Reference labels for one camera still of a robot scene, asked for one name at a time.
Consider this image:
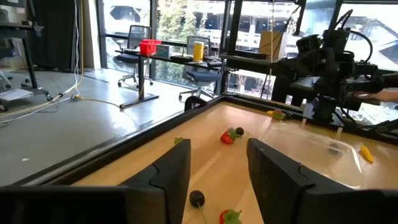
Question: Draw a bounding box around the black slanted post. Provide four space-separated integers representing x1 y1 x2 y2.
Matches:
226 0 244 56

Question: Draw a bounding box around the cardboard box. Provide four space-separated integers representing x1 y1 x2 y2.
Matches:
259 30 287 60

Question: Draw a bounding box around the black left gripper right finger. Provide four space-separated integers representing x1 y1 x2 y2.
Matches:
246 138 354 224

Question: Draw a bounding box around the black rolling stand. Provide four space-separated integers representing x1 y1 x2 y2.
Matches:
0 21 52 103

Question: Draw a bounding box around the yellow cable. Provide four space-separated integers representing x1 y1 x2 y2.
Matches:
0 0 125 119

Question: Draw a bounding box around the grey mesh office chair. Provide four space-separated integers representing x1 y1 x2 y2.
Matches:
115 24 155 88
178 35 224 101

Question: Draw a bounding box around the teal box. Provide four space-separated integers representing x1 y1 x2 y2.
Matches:
155 44 172 59

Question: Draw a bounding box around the yellow cylindrical canister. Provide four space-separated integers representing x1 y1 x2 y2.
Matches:
193 40 205 62

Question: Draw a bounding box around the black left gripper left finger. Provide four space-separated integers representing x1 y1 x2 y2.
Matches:
119 139 192 224

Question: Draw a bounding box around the clear plastic tupperware container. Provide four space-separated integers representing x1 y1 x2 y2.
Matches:
257 120 363 189

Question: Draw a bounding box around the red plastic basket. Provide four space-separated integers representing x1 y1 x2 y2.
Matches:
139 39 162 57

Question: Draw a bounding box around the person's hand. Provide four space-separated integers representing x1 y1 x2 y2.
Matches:
353 88 398 103

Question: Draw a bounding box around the black office desk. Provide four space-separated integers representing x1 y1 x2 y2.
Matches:
114 49 224 110

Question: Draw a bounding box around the black aluminium table frame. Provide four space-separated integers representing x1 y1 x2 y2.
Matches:
12 91 398 187

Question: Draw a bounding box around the white cable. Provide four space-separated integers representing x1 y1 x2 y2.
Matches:
0 0 81 125

